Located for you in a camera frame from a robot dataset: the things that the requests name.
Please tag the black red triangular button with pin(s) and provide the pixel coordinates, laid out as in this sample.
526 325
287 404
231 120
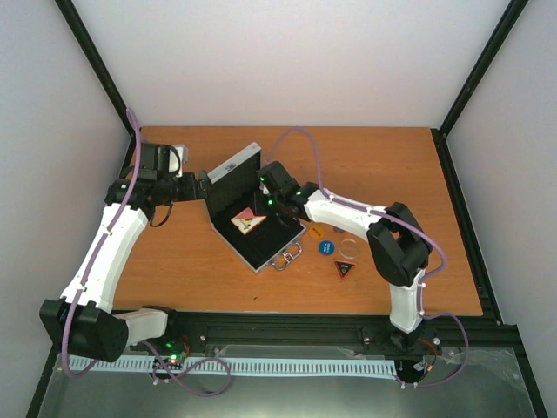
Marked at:
343 267

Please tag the blue round blind button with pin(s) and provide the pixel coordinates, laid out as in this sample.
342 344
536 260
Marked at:
326 248

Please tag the black frame post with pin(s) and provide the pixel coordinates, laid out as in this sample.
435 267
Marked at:
89 49
498 37

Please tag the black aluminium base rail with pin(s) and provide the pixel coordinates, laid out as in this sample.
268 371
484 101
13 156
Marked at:
364 334

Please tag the playing card deck box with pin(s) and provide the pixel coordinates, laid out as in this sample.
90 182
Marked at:
247 220

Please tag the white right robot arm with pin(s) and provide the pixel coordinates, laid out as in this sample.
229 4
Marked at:
400 250

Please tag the metal front plate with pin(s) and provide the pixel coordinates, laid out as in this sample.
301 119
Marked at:
479 383

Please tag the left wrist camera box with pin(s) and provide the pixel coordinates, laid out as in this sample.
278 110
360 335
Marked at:
159 162

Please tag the green lit circuit board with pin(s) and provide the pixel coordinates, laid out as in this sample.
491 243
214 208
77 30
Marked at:
176 352

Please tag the orange round dealer button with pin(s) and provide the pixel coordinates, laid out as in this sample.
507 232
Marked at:
316 232

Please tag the right black side rail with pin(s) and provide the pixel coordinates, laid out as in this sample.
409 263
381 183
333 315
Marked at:
484 289

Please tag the left black frame post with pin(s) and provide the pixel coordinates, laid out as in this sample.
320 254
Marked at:
89 49

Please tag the aluminium poker case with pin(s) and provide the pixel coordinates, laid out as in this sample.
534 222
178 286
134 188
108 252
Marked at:
235 186

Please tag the right black frame post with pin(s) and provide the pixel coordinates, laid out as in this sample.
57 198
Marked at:
498 37

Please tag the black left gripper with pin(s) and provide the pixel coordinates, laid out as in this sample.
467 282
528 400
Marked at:
191 192

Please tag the white slotted cable duct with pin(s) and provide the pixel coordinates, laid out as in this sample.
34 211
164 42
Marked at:
246 367

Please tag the clear round plastic disc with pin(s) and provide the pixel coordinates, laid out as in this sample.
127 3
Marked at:
349 248

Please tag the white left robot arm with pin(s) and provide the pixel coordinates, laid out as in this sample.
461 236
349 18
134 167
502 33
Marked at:
81 322

